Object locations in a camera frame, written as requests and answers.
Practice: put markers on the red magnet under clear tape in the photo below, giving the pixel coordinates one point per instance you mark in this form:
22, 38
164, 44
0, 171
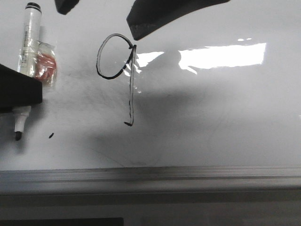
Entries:
45, 64

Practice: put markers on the white black whiteboard marker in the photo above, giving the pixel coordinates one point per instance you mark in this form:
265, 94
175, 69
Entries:
27, 59

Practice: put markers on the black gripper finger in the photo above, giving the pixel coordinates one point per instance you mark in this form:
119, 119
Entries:
146, 16
17, 89

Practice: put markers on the white whiteboard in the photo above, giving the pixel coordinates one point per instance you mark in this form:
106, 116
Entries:
217, 105

